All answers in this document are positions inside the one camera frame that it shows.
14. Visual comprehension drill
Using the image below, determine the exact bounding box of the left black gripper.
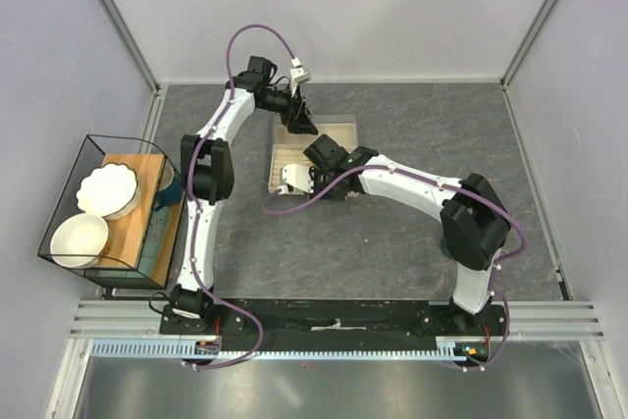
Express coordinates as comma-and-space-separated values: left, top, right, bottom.
258, 83, 318, 137

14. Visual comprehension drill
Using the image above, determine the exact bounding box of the beige ring slot tray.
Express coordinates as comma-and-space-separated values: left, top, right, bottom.
264, 143, 359, 200

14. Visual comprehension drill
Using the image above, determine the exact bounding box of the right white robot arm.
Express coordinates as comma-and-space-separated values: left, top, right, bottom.
303, 134, 511, 335

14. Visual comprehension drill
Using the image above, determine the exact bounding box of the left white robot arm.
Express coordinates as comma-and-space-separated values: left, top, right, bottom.
169, 56, 318, 334

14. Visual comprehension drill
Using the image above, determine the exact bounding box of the blue mug behind arm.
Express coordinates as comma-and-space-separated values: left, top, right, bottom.
153, 165, 183, 211

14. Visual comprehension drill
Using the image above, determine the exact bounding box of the beige open jewelry box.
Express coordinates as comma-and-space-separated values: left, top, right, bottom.
271, 114, 358, 163

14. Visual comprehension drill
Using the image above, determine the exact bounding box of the dark green mug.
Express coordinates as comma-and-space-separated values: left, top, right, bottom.
440, 237, 453, 259

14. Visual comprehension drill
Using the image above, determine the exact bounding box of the wooden board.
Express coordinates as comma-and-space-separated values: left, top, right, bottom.
91, 153, 183, 289

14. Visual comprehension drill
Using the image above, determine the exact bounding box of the white scalloped bowl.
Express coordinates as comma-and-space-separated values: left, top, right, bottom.
76, 163, 141, 221

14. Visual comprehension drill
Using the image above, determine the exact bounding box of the white round bowl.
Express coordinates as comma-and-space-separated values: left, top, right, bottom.
50, 213, 110, 270

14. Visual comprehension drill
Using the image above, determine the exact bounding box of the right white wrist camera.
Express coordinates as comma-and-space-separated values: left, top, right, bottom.
279, 164, 314, 194

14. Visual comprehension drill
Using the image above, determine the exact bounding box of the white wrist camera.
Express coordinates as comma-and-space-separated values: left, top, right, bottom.
279, 164, 314, 194
288, 58, 312, 97

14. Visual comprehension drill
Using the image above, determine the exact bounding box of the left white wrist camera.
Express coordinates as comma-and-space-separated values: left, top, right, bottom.
288, 58, 312, 97

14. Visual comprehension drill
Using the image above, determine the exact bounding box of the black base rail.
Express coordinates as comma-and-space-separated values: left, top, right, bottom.
159, 298, 506, 339

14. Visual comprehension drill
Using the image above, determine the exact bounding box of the black wire frame box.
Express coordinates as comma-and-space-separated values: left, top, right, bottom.
37, 134, 183, 288

